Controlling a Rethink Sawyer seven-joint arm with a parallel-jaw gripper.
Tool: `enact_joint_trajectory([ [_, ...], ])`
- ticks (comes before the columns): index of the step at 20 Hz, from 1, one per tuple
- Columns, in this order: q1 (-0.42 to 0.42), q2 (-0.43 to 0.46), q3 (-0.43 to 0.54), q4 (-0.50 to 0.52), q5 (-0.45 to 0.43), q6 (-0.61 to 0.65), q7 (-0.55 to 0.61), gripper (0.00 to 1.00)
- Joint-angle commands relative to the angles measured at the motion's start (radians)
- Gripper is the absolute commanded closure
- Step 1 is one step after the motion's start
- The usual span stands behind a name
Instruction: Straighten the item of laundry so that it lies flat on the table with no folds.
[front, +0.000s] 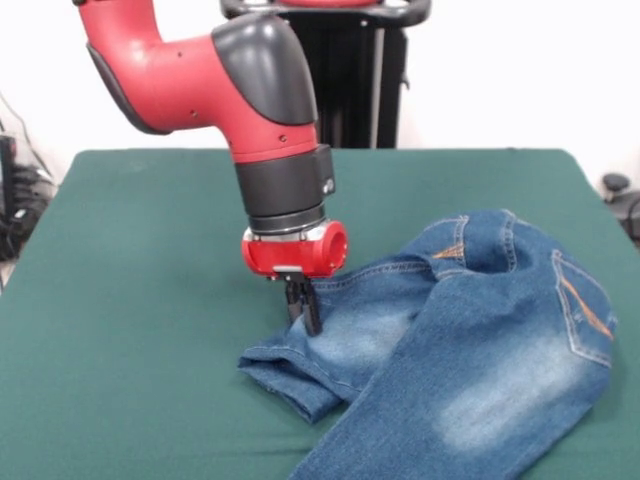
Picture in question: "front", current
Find black cable bundle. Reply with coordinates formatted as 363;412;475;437
0;164;55;262

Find blue denim jeans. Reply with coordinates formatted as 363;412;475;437
237;208;617;480

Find dark green table cloth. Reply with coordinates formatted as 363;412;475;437
0;147;640;480

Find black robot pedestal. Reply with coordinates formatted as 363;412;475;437
219;0;432;149

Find black equipment box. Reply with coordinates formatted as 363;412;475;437
0;133;16;221

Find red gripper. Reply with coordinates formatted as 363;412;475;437
241;220;348;337

